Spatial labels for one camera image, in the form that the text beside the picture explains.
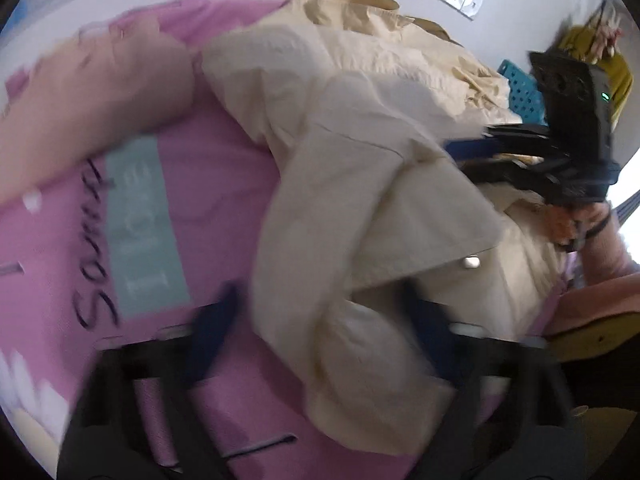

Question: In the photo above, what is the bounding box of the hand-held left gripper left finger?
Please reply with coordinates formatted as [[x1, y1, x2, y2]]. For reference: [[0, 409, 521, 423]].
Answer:
[[57, 282, 246, 480]]

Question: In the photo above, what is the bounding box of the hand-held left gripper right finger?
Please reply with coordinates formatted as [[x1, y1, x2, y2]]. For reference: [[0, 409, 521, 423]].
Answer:
[[400, 280, 588, 480]]

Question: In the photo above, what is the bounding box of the person's right hand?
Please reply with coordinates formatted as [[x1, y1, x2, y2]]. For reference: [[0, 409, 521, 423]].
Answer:
[[550, 200, 613, 253]]

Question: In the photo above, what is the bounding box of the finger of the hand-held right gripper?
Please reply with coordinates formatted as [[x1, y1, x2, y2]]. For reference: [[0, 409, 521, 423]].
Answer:
[[457, 157, 556, 201], [445, 124, 553, 158]]

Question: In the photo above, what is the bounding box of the hanging mustard garment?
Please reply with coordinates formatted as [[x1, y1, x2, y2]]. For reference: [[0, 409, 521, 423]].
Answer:
[[557, 25, 633, 126]]

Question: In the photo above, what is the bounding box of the blue plastic basket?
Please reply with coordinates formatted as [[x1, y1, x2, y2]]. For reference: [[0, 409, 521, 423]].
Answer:
[[497, 59, 548, 126]]

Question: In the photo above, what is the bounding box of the pink floral bedsheet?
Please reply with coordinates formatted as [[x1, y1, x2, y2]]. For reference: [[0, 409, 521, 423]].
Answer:
[[0, 0, 566, 480]]

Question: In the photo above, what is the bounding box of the person's right forearm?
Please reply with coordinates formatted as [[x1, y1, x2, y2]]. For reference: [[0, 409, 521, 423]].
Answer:
[[547, 210, 640, 333]]

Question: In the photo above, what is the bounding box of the cream large garment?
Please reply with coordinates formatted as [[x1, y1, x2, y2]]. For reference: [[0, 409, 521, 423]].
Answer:
[[200, 0, 571, 456]]

